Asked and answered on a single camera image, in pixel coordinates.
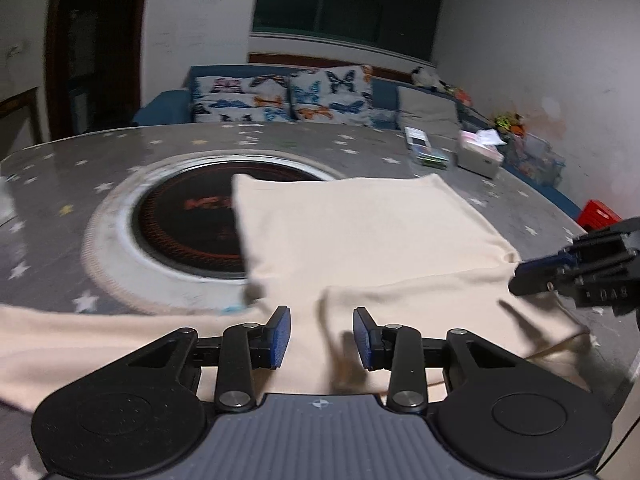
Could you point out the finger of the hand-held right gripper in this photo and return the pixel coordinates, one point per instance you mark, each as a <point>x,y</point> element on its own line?
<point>535,280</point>
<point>550,259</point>

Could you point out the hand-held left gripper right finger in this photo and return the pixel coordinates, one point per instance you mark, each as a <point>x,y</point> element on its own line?
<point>362,337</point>

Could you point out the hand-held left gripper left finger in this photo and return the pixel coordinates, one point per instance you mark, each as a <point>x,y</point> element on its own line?
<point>280,337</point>

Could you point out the cream garment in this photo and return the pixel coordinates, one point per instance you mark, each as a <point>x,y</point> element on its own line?
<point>375,230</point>

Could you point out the red plastic stool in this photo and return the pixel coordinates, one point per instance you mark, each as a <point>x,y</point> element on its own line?
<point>597,214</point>

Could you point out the clear plastic storage bin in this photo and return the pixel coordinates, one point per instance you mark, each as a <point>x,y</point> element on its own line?
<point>537,157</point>

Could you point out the white and pink tissue pack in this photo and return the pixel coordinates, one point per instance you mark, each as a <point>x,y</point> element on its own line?
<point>480,157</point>

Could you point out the black round induction cooktop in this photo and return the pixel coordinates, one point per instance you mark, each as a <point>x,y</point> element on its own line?
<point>190,240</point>

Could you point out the yellow and black toy pile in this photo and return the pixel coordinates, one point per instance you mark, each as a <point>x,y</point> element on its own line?
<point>510,122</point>

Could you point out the clear box of colourful cards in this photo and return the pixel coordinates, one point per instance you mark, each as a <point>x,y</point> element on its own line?
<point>430,158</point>

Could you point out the white handheld device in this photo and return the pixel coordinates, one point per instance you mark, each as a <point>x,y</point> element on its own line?
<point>417,137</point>

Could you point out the pink and orange plush toy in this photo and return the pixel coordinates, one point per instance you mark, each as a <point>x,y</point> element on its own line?
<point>460,95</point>

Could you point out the grey pillow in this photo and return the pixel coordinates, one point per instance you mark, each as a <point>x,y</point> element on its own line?
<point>427,110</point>

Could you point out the black and white plush toy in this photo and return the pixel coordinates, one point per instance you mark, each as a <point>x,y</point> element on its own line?
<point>425,77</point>

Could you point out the wide butterfly-print pillow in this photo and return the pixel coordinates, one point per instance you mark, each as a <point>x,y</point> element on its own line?
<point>240,100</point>

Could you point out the square butterfly-print pillow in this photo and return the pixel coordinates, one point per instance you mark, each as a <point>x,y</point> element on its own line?
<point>332,95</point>

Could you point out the blue sofa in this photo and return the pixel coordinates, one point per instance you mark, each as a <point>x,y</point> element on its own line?
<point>165,105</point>

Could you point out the grey star-print tablecloth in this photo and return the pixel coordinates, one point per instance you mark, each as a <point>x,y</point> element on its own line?
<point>45,220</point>

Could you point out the dark window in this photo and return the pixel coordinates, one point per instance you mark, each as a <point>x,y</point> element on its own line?
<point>350,5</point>

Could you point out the wooden door frame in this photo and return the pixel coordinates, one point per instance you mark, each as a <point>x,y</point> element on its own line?
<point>55,60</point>

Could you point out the white wall socket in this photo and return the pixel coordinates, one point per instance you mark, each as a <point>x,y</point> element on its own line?
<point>15,51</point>

